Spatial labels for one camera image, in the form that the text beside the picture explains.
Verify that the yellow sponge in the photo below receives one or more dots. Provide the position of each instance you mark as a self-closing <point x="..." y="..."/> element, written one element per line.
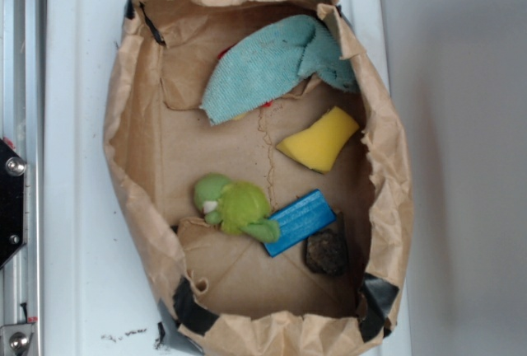
<point x="318" y="146"/>

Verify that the aluminium frame rail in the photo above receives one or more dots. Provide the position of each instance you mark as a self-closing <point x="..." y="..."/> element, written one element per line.
<point x="22" y="127"/>

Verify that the white tray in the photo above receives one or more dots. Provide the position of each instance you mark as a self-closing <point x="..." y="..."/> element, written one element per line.
<point x="95" y="296"/>

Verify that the blue wooden block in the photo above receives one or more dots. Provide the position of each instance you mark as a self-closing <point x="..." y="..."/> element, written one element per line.
<point x="299" y="220"/>

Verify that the dark brown rock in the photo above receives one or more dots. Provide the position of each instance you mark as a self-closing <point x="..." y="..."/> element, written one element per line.
<point x="326" y="250"/>

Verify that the brown paper bag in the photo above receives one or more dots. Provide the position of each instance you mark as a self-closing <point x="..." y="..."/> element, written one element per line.
<point x="225" y="294"/>

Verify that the green plush animal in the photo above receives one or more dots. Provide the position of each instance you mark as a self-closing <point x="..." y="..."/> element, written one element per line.
<point x="236" y="207"/>

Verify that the teal terry cloth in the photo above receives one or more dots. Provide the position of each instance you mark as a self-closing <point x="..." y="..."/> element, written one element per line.
<point x="269" y="63"/>

